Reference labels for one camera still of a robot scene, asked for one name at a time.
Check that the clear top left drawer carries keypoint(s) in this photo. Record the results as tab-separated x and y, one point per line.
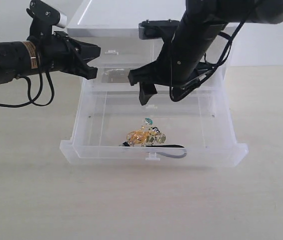
124	52

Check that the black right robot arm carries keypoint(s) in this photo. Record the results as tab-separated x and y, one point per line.
217	14

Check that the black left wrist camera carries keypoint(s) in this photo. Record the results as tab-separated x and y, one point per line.
44	17

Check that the keychain with gold rings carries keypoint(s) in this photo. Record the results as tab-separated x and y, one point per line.
150	136

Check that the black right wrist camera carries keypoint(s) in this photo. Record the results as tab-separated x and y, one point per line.
157	29

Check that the white plastic drawer cabinet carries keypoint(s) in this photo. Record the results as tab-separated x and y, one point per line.
121	18

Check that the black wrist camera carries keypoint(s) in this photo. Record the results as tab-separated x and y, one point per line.
44	17
157	29

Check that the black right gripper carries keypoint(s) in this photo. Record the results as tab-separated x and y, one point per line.
175	63

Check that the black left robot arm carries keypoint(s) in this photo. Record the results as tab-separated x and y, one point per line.
20	58

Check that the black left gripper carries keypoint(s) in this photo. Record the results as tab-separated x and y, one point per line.
68	55

